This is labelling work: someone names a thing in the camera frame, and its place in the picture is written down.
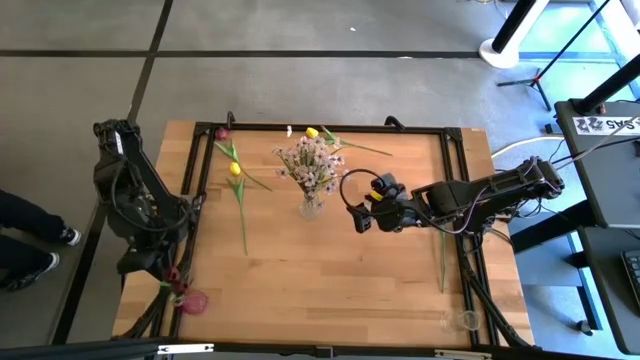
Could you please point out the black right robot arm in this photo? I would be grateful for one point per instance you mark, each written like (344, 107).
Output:
(480, 195)

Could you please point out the black tripod stand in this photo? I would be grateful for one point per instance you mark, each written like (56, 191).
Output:
(537, 80)

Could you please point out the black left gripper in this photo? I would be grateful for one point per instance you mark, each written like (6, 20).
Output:
(140, 262)

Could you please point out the white floor stand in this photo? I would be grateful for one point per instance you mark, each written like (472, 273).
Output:
(500, 55)

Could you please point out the person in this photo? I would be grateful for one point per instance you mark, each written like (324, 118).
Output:
(25, 220)

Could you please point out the fallen white blossom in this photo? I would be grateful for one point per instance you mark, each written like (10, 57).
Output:
(289, 131)

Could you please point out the person's shoe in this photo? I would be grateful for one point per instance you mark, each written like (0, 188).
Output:
(71, 236)
(35, 272)

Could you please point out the dark red tulip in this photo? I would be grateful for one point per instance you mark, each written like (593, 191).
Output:
(172, 274)
(179, 288)

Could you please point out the dark grey low desk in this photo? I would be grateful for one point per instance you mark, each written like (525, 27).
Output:
(610, 280)

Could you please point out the small clear glass vase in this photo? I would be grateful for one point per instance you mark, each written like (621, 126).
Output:
(470, 320)

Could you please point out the black desk leg beam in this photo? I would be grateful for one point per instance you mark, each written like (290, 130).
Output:
(550, 225)

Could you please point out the black slanted pole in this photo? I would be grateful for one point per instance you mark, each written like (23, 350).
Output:
(610, 85)

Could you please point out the yellow tulip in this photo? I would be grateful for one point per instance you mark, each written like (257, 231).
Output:
(443, 260)
(312, 132)
(235, 168)

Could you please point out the black caster wheel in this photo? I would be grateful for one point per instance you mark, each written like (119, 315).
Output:
(585, 327)

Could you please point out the pink glass vase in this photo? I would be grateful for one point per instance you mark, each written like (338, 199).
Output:
(196, 302)

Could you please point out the black front beam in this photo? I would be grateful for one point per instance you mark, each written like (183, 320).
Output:
(100, 350)

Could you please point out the black keyboard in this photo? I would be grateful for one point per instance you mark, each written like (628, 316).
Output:
(632, 275)

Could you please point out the black frame hook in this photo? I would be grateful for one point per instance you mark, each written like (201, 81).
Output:
(395, 121)
(230, 119)

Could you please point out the silver beam bracket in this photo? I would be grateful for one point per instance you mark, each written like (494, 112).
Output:
(185, 348)
(462, 354)

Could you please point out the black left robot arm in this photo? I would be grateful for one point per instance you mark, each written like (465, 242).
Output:
(130, 200)

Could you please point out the white frame beam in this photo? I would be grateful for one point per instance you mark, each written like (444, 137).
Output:
(617, 30)

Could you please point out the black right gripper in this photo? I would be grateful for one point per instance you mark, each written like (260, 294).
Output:
(392, 215)

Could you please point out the white printed label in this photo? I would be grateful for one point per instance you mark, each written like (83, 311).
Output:
(600, 125)

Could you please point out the black table frame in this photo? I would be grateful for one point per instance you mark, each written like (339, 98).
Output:
(425, 130)

